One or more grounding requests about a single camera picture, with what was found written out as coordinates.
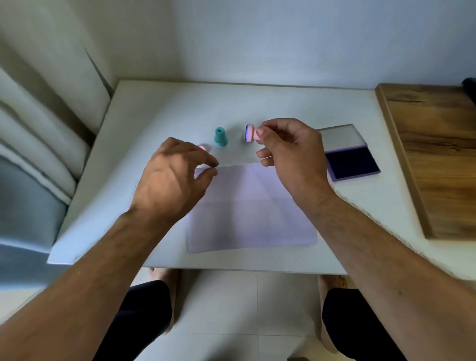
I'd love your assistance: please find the person's left forearm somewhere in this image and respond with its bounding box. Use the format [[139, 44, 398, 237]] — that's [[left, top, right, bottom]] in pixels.
[[0, 208, 180, 361]]

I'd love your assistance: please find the white curtain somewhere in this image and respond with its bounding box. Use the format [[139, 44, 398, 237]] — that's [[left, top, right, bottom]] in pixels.
[[0, 0, 114, 206]]

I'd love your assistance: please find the person's right leg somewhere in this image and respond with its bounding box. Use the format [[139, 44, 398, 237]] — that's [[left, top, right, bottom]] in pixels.
[[317, 274, 399, 361]]

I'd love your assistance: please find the dark object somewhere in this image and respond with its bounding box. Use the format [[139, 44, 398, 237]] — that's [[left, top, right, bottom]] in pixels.
[[462, 77, 476, 107]]

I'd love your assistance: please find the wooden side table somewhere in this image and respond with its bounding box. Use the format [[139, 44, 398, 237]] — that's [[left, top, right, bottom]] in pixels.
[[375, 83, 476, 240]]

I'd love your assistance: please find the person's leg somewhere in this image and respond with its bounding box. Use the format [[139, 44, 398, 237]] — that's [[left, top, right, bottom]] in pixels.
[[93, 268, 180, 361], [317, 274, 399, 361]]

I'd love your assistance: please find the person's right forearm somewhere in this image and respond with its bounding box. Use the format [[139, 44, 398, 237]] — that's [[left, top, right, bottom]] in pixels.
[[297, 185, 476, 361]]

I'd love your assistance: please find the purple ink pad with lid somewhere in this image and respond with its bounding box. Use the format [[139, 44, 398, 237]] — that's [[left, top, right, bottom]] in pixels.
[[316, 124, 382, 183]]

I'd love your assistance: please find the grey blue cushion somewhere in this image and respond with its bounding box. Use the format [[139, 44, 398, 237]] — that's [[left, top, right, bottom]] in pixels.
[[0, 153, 72, 288]]

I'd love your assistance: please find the person's right hand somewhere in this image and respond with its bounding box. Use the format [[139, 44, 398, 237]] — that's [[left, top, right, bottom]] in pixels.
[[256, 118, 334, 207]]

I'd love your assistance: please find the person's left leg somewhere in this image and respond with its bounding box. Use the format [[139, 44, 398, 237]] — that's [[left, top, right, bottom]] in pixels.
[[93, 268, 180, 361]]

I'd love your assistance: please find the white paper sheet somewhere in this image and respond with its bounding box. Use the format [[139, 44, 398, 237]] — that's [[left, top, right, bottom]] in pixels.
[[186, 163, 318, 254]]

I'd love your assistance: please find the person's left hand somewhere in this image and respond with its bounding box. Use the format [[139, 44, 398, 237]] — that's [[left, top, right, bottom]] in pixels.
[[129, 137, 219, 225]]

